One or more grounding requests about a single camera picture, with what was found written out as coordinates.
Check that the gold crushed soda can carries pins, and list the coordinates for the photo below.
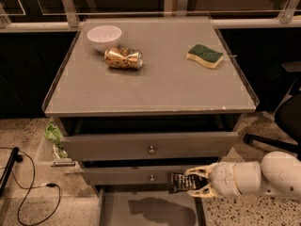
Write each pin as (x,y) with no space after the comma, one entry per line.
(123,58)

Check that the grey drawer cabinet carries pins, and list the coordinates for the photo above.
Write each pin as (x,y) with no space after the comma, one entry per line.
(168,94)

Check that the grey drawer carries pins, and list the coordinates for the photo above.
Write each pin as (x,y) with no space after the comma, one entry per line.
(131,175)
(148,208)
(148,146)

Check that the grey top drawer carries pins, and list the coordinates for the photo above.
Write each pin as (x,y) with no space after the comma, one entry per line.
(148,146)

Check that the grey middle drawer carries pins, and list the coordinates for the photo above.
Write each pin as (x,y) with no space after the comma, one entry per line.
(131,175)

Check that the metal window rail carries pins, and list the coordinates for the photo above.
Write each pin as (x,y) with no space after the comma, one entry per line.
(217,23)

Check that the white ceramic bowl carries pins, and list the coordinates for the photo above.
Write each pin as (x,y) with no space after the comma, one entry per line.
(104,37)

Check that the green yellow sponge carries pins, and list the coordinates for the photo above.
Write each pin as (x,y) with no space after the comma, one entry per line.
(205,56)

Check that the black stand leg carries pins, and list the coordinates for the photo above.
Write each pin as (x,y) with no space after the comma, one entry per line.
(7,170)

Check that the black office chair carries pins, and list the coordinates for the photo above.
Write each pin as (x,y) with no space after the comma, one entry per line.
(287,116)

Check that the green bag in bin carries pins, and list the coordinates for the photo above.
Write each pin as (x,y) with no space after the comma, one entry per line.
(53,134)

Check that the grey bottom drawer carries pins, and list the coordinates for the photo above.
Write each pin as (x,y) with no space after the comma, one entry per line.
(148,208)

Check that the clear plastic bin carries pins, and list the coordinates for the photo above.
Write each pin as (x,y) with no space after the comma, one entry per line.
(45,157)

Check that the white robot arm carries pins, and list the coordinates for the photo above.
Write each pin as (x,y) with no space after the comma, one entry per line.
(277,175)

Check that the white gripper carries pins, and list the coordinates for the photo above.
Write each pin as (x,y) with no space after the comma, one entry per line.
(222,178)

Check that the black rxbar chocolate wrapper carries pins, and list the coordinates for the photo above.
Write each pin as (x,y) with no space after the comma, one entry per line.
(179,182)

